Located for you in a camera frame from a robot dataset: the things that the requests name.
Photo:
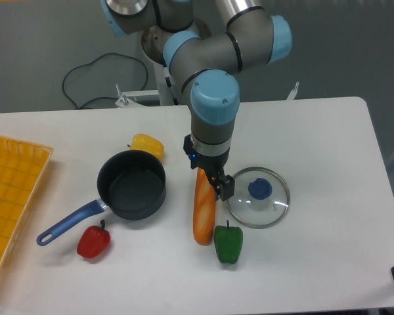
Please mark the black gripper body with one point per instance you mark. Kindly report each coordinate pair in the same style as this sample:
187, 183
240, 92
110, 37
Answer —
213, 166

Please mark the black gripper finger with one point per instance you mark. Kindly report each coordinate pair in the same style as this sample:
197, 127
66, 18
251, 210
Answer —
223, 186

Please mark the long orange baguette bread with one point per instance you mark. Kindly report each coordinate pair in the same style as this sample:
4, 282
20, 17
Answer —
204, 209

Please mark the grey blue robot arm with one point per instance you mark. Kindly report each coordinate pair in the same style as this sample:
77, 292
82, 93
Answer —
204, 69

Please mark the glass pot lid blue knob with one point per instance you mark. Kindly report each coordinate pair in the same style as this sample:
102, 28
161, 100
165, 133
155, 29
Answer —
261, 198

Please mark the green bell pepper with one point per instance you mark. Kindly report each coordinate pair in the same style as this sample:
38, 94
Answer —
228, 242

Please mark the yellow bell pepper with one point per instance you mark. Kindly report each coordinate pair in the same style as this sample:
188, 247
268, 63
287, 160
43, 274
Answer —
149, 144

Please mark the red bell pepper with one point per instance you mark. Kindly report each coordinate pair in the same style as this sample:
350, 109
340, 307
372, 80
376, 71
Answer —
94, 241

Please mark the yellow plastic basket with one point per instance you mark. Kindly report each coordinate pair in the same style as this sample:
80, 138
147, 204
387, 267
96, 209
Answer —
22, 164

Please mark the black saucepan blue handle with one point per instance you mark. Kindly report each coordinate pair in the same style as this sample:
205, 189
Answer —
131, 184

